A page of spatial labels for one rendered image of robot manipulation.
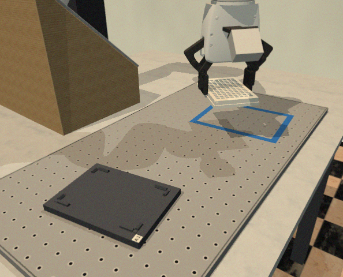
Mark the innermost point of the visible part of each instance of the blue tape rectangle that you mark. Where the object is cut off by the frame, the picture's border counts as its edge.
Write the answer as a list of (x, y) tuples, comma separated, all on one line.
[(273, 140)]

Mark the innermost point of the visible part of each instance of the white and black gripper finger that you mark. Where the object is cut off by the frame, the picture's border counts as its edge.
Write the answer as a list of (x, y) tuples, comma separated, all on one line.
[(202, 67), (253, 66)]

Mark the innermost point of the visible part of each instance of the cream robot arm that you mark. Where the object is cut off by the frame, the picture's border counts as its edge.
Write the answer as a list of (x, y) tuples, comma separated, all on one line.
[(244, 42)]

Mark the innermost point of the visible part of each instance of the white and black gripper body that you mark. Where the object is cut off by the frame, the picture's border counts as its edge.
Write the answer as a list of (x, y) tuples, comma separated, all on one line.
[(225, 14)]

